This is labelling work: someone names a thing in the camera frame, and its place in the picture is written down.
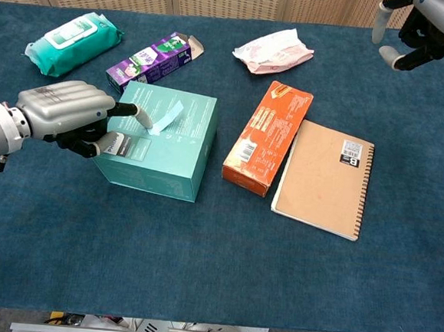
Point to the pink white tissue pack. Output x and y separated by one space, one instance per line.
273 54

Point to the teal Philips box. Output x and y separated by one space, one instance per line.
176 158

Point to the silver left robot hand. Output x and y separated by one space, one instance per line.
61 107

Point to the brown spiral notebook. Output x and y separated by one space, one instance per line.
319 196

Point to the green wet wipes pack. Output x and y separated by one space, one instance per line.
73 46

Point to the dark blue table cloth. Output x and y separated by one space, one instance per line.
214 257

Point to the purple toothpaste box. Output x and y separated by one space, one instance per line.
149 62

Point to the orange cardboard box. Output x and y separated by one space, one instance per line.
266 138

